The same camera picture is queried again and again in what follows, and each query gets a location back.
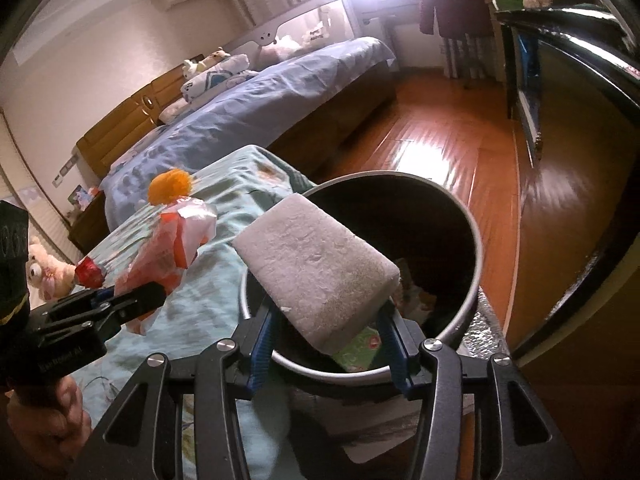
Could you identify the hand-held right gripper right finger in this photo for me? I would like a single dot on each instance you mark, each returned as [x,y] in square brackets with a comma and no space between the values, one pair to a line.
[397,360]

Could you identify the wall switch panel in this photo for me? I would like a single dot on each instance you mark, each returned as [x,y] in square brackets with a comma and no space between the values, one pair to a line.
[64,170]

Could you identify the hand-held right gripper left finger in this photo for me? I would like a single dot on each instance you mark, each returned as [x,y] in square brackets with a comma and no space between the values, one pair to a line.
[261,355]

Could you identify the black television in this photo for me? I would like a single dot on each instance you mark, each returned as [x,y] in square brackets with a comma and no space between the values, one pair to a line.
[575,125]

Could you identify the beige plush toy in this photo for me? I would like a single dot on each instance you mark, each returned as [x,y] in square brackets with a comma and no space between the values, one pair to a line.
[215,57]

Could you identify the white blue patterned pillow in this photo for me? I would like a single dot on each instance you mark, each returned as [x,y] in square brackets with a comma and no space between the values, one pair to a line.
[215,79]

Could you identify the person's left hand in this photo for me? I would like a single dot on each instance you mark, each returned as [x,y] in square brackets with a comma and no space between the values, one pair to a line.
[55,420]

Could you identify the grey crib guard rail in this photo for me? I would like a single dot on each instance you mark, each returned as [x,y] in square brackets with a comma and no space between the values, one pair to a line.
[280,25]

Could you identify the wooden headboard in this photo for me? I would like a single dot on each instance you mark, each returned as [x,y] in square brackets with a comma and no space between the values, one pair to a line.
[115,130]

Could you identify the bed with blue sheet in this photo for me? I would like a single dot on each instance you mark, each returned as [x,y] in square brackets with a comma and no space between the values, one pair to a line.
[250,95]

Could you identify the white trash bin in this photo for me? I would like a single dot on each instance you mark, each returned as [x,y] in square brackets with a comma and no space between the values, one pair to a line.
[425,220]

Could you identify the small pale pillow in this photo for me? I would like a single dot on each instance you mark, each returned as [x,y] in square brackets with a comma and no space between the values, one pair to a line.
[172,111]

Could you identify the cream teddy bear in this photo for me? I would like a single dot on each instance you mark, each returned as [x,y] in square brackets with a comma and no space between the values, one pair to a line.
[47,270]

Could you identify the dark wooden nightstand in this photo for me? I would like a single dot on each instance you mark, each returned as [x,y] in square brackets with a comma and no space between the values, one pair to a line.
[90,225]

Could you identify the white radiator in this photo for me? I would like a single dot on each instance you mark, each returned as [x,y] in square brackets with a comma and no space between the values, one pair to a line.
[467,57]

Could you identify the black white plush toy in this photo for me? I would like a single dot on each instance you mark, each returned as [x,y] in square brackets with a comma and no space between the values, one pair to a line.
[315,34]

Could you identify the small photo frame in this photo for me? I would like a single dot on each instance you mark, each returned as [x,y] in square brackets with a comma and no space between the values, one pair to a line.
[77,196]

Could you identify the cream sliding door wardrobe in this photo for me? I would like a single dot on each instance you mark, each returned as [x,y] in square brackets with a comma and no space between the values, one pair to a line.
[15,180]

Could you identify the red foil snack bag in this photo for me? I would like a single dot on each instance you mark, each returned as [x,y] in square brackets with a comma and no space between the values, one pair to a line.
[170,245]

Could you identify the white foam block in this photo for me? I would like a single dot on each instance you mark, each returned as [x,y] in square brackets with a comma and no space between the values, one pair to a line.
[310,260]

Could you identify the orange spiky ball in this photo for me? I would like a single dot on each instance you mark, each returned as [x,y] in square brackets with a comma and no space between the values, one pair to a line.
[170,187]

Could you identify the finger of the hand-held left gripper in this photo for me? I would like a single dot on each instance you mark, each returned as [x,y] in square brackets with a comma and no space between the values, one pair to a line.
[95,297]
[140,300]

